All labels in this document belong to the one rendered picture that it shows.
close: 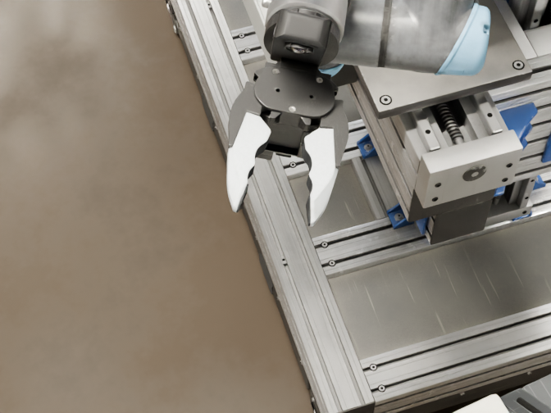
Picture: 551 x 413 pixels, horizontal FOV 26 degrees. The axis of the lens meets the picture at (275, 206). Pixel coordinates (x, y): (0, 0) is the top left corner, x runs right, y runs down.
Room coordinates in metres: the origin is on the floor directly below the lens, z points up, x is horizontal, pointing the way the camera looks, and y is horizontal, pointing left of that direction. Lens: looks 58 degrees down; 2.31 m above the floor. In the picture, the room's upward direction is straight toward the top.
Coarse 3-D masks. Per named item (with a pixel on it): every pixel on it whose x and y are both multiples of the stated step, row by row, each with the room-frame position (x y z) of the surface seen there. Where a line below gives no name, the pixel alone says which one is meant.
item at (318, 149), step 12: (312, 132) 0.60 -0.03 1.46; (324, 132) 0.60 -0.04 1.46; (312, 144) 0.59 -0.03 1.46; (324, 144) 0.59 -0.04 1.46; (312, 156) 0.58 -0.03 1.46; (324, 156) 0.58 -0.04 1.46; (312, 168) 0.56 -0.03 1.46; (324, 168) 0.56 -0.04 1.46; (312, 180) 0.55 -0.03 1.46; (324, 180) 0.55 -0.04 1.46; (312, 192) 0.54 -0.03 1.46; (324, 192) 0.54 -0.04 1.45; (312, 204) 0.53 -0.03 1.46; (324, 204) 0.53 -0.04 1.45; (312, 216) 0.52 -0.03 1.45
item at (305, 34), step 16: (288, 16) 0.65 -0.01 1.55; (304, 16) 0.65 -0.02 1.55; (320, 16) 0.66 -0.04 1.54; (288, 32) 0.64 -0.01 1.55; (304, 32) 0.64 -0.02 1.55; (320, 32) 0.64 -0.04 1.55; (272, 48) 0.67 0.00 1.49; (288, 48) 0.64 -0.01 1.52; (304, 48) 0.63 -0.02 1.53; (320, 48) 0.63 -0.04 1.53
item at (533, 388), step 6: (546, 378) 0.59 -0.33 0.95; (528, 384) 0.58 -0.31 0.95; (534, 384) 0.58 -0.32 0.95; (540, 384) 0.58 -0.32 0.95; (546, 384) 0.58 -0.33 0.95; (528, 390) 0.58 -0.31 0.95; (534, 390) 0.58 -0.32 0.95; (540, 390) 0.58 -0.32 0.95; (546, 390) 0.58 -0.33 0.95; (534, 396) 0.57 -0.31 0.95; (540, 396) 0.57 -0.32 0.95; (546, 396) 0.57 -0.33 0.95; (546, 402) 0.56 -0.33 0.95
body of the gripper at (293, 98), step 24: (336, 48) 0.71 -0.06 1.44; (264, 72) 0.66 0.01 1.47; (288, 72) 0.66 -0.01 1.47; (312, 72) 0.66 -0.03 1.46; (264, 96) 0.63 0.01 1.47; (288, 96) 0.63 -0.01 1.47; (312, 96) 0.64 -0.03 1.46; (264, 120) 0.62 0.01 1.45; (288, 120) 0.62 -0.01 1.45; (312, 120) 0.62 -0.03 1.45; (288, 144) 0.62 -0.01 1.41
